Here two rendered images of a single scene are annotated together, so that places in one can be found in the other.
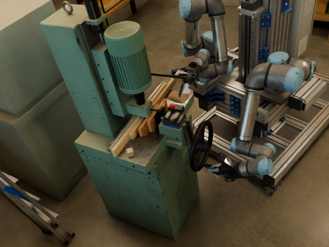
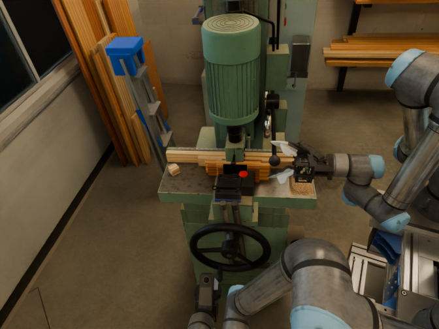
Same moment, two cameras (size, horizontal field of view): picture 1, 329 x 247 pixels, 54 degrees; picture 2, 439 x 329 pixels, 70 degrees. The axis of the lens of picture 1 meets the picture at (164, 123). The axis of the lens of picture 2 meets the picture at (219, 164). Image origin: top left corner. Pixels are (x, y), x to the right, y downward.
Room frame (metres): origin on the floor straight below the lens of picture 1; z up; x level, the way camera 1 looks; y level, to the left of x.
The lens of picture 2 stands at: (0.93, -0.73, 1.79)
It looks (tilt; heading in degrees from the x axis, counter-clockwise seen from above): 43 degrees down; 64
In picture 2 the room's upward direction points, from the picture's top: 5 degrees counter-clockwise
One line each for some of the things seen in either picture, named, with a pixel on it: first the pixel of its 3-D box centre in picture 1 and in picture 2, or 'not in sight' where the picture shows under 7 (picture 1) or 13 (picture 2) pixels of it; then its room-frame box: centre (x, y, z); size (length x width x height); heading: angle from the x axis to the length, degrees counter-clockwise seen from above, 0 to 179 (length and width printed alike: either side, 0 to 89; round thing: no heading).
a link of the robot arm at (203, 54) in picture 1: (201, 58); (363, 166); (1.64, -0.29, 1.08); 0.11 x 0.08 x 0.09; 145
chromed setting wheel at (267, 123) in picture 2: not in sight; (267, 123); (1.58, 0.14, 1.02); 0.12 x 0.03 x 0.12; 55
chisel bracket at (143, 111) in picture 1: (139, 108); (236, 145); (1.42, 0.12, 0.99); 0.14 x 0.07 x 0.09; 55
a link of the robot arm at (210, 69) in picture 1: (205, 72); (359, 191); (1.64, -0.31, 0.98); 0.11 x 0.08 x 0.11; 89
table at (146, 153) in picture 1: (163, 128); (235, 189); (1.34, 0.01, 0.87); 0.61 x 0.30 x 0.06; 145
